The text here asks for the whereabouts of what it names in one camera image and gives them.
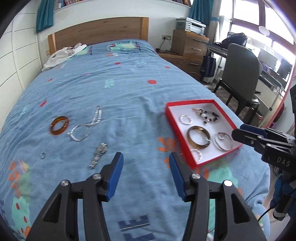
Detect low wooden nightstand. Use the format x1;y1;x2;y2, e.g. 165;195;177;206
159;53;203;81

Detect dark blue hanging bag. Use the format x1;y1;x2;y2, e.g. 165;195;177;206
200;52;216;83

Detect black computer monitor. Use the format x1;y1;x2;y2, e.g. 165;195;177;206
276;58;292;80

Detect wooden headboard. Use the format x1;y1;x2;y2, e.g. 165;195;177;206
48;16;149;54

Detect glass top desk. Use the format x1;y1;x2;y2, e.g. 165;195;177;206
208;43;287;92

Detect row of books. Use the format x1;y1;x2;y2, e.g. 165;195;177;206
55;0;83;9

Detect white printed garment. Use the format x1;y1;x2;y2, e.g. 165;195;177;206
42;43;87;72

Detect white printer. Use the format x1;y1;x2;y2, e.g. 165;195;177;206
176;18;206;36

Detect silver chain necklace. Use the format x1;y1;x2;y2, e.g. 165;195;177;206
67;105;102;142

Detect black backpack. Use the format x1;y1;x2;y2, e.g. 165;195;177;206
220;33;247;49

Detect teal curtain left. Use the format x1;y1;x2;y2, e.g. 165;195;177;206
36;0;55;33

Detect wall power socket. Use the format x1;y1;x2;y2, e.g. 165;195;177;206
162;35;171;41

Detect wooden drawer cabinet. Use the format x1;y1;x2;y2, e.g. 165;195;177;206
171;30;209;59

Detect thin silver bangle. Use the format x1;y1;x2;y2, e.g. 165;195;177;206
213;132;233;152

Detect amber resin bangle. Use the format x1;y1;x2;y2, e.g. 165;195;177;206
50;116;69;136

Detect red jewelry box tray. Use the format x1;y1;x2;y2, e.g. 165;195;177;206
165;99;242;169

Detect teal curtain right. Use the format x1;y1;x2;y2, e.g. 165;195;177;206
189;0;214;25

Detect blue gloved right hand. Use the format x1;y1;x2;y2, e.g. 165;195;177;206
270;174;295;217

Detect white wardrobe doors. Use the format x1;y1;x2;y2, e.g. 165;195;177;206
1;11;42;126

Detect teal curtain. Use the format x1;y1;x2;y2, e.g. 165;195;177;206
36;0;55;33
189;0;214;25

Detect blue patterned bedspread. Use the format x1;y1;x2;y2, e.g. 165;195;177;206
0;39;271;241

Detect twisted silver hoop earring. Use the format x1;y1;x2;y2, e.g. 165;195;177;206
179;114;193;125

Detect dark grey chair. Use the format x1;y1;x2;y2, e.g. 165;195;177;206
213;43;261;125

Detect dark beaded bracelet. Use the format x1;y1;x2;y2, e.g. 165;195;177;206
192;107;220;125

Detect silver metal wristwatch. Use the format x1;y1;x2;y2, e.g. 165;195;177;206
89;143;107;169

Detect white round desk lamp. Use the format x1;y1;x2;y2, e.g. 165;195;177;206
258;26;270;36

